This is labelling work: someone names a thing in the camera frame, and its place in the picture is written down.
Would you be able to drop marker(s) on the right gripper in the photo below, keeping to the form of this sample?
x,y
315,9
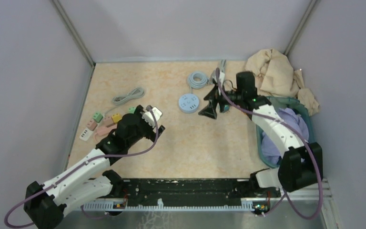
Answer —
x,y
215,95

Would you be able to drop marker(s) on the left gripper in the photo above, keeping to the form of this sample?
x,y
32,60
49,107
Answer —
x,y
151,134

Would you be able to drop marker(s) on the round blue socket hub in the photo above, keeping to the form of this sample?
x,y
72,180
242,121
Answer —
x,y
188,103

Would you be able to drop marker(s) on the pink power strip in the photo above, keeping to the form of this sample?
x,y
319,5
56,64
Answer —
x,y
105,130

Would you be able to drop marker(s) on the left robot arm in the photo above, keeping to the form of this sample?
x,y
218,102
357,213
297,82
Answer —
x,y
47,204

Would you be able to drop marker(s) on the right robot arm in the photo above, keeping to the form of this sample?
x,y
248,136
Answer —
x,y
301,163

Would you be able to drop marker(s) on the green plug adapter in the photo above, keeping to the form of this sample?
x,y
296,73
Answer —
x,y
131,110
97,117

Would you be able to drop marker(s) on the yellow plug adapter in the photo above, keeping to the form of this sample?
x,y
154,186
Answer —
x,y
116,117

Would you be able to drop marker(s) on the brown plug adapter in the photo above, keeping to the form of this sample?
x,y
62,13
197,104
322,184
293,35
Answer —
x,y
108,121

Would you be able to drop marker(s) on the teal plastic basket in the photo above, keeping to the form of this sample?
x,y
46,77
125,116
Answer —
x,y
294,104

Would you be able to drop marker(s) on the pink adapter on strip end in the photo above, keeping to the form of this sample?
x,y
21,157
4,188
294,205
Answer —
x,y
91,125

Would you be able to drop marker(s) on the beige cloth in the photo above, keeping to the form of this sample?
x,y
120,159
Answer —
x,y
275,76

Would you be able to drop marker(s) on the white usb charger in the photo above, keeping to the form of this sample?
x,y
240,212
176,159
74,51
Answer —
x,y
86,134

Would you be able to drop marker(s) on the lavender cloth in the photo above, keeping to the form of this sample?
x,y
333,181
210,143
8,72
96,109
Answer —
x,y
269,151

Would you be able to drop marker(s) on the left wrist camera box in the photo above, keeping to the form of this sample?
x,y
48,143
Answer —
x,y
152,116

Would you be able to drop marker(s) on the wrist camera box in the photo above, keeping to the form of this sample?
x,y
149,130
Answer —
x,y
152,116
219,77

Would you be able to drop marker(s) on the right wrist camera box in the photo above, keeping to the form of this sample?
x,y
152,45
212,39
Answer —
x,y
219,77

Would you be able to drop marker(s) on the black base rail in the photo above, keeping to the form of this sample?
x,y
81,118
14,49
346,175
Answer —
x,y
209,192

